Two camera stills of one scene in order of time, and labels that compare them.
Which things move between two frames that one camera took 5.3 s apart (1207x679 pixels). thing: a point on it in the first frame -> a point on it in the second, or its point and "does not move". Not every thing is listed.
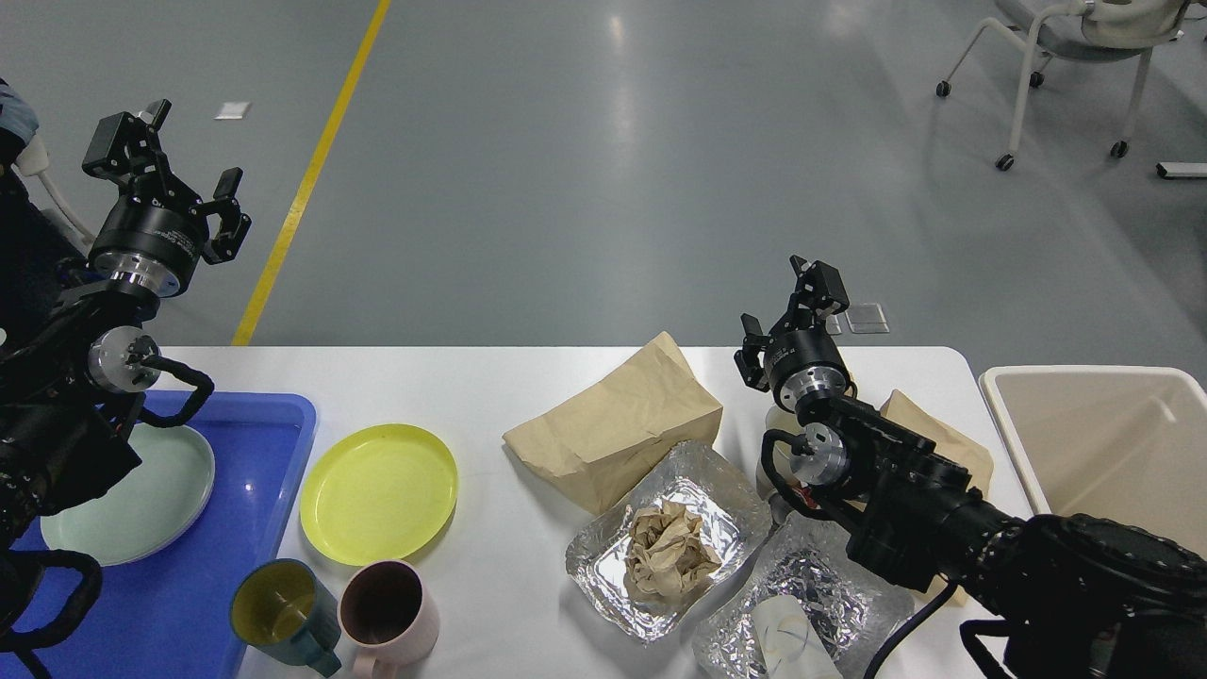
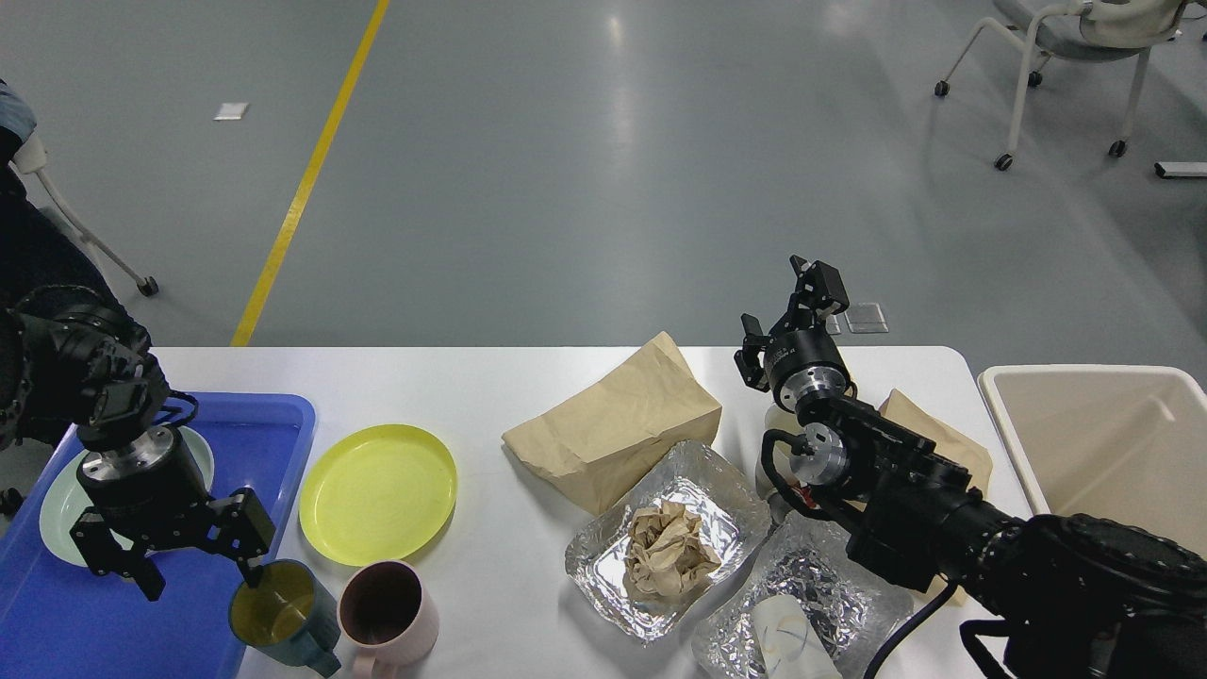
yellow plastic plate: (378, 494) does not move
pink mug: (386, 618) does not move
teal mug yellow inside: (279, 607) does not move
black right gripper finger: (749, 359) does not move
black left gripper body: (157, 240) -> (143, 487)
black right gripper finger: (819, 292) does not move
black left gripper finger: (234, 224) -> (242, 528)
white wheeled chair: (1084, 30) does not move
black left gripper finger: (126, 146) -> (104, 554)
